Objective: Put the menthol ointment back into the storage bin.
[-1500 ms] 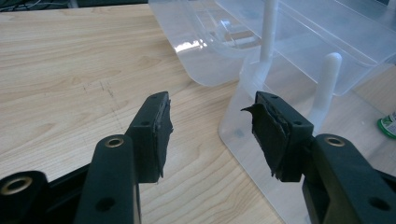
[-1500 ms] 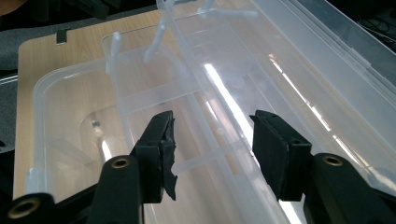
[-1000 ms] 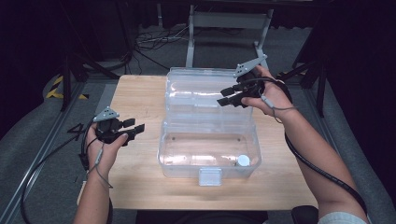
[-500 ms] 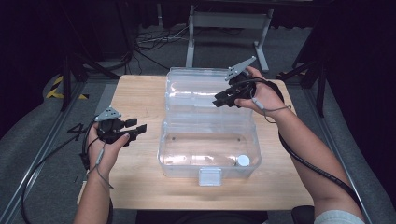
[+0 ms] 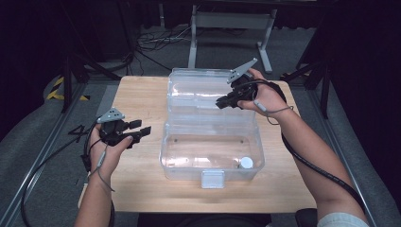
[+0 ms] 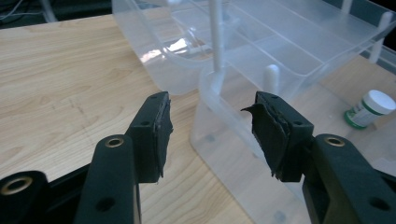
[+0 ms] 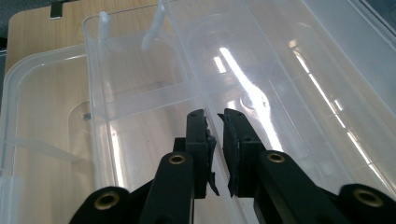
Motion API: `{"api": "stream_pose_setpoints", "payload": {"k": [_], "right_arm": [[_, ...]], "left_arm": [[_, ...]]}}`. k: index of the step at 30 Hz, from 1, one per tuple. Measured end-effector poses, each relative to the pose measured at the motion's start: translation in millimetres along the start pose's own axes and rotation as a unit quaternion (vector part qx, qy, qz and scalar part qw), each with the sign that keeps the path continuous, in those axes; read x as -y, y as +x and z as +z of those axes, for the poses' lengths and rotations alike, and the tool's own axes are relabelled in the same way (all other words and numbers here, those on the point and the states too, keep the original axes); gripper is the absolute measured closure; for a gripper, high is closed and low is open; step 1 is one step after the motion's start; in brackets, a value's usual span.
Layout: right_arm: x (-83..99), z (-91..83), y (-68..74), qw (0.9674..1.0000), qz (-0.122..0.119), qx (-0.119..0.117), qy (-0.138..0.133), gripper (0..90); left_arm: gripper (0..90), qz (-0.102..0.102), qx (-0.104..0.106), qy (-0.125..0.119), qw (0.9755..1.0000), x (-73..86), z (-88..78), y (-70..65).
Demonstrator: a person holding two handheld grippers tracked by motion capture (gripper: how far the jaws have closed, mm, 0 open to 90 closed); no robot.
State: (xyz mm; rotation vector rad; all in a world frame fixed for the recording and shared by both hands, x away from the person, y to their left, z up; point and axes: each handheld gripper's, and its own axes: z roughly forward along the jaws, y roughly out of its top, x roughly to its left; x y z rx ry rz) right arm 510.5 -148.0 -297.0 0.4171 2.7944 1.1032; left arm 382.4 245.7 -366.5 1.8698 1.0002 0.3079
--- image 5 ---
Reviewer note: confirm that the person's right hand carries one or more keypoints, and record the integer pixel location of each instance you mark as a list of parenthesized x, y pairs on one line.
[(269, 94)]

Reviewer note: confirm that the grey metal floor rail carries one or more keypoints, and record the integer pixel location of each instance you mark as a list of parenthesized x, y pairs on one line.
[(47, 148), (343, 167)]

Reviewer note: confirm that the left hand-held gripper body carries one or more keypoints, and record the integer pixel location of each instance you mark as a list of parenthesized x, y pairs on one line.
[(113, 129)]

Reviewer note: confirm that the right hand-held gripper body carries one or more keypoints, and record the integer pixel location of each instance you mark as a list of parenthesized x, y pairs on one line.
[(244, 90)]

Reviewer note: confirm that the small white round bottle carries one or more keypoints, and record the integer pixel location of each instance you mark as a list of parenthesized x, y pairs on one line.
[(245, 162)]

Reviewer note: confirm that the black rounded chair part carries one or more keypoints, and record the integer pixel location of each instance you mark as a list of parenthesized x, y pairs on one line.
[(305, 218)]

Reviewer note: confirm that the light grey shirt sleeve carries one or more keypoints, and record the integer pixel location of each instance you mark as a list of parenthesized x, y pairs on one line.
[(340, 220)]

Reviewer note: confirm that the dark pants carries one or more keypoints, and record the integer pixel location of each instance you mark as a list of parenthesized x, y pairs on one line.
[(205, 221)]

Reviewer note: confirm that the person's left hand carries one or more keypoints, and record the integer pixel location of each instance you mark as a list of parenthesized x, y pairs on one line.
[(112, 157)]

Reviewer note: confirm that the grey metal stand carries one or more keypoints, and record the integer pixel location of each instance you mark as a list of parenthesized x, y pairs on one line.
[(233, 20)]

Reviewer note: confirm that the black floor tape mark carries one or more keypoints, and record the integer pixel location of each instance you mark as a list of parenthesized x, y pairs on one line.
[(80, 130)]

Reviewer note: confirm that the thin grey metal post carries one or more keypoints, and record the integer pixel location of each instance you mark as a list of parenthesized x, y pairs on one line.
[(161, 15)]

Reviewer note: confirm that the clear plastic storage box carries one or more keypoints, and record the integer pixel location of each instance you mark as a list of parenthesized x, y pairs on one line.
[(211, 148)]

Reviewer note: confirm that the black tripod stand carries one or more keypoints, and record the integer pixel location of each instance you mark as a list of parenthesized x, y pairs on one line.
[(324, 85), (67, 82)]

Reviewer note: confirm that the yellow and black floor tape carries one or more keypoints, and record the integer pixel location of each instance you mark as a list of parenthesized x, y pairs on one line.
[(53, 93)]

